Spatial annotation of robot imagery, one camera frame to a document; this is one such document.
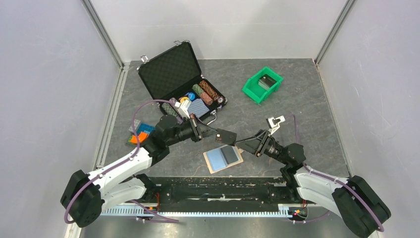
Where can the orange curved toy piece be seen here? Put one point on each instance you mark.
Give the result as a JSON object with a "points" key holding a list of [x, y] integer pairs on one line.
{"points": [[133, 139]]}

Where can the black poker chip case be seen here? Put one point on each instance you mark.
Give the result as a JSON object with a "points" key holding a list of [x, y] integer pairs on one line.
{"points": [[172, 74]]}

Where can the orange black chip row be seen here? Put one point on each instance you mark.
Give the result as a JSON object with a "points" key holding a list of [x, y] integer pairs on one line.
{"points": [[211, 92]]}

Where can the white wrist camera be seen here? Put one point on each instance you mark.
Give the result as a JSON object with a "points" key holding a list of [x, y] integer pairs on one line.
{"points": [[182, 108], [274, 123]]}

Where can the blue toy brick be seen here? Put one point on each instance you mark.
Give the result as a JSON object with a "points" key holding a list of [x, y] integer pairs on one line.
{"points": [[145, 128]]}

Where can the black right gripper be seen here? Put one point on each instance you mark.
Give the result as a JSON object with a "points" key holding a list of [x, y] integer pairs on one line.
{"points": [[251, 146]]}

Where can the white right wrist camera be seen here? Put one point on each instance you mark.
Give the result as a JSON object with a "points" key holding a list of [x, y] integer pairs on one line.
{"points": [[274, 123]]}

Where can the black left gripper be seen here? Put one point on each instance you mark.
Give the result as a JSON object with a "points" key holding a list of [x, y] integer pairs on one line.
{"points": [[206, 131]]}

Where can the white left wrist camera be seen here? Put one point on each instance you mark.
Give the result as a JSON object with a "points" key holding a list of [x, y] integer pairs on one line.
{"points": [[182, 108]]}

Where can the beige card holder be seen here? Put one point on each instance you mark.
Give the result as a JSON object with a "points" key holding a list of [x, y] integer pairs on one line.
{"points": [[215, 161]]}

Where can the green blue chip row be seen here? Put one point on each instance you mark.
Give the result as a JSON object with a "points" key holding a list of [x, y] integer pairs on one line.
{"points": [[167, 107]]}

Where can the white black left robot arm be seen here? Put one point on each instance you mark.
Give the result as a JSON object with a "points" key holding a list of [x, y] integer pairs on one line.
{"points": [[87, 194]]}

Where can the green red chip row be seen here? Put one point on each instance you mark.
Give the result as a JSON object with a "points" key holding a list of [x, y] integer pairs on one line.
{"points": [[202, 94]]}

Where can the yellow big blind button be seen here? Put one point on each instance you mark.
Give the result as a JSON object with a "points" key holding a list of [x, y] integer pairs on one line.
{"points": [[182, 99]]}

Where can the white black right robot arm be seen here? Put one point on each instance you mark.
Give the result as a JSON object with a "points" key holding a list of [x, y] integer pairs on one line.
{"points": [[352, 199]]}

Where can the blue small blind button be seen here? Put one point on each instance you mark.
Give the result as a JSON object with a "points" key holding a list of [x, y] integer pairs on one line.
{"points": [[191, 96]]}

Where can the grey toy brick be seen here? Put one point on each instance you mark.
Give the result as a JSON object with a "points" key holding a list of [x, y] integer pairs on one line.
{"points": [[135, 124]]}

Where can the blue patterned playing card deck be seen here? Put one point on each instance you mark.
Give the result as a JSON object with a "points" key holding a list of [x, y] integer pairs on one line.
{"points": [[198, 108]]}

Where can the green plastic bin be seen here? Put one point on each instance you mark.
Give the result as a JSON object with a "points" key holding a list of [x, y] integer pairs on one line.
{"points": [[257, 93]]}

